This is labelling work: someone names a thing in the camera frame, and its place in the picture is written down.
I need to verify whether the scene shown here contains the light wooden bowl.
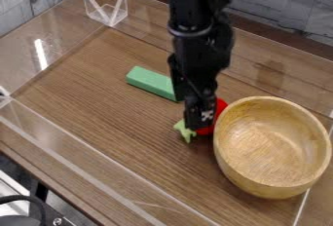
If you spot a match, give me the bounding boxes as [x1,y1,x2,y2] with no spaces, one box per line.
[215,96,332,200]

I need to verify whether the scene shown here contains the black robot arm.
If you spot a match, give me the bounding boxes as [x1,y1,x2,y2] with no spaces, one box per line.
[168,0,235,131]

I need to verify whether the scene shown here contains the red plush strawberry fruit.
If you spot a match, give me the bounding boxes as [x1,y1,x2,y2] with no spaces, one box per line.
[172,97,229,144]

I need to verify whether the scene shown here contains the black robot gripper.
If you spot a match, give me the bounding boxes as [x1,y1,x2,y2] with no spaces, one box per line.
[168,25,235,131]

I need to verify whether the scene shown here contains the green rectangular foam block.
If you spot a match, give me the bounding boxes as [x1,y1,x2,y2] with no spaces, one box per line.
[126,66,176,101]

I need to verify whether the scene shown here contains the black cable bottom left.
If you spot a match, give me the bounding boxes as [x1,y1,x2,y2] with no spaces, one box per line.
[0,195,47,226]

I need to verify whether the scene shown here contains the clear acrylic corner bracket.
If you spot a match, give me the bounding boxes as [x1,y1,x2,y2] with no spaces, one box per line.
[84,0,128,27]

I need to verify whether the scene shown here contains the clear acrylic enclosure wall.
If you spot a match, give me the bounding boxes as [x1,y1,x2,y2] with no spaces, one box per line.
[0,0,333,226]

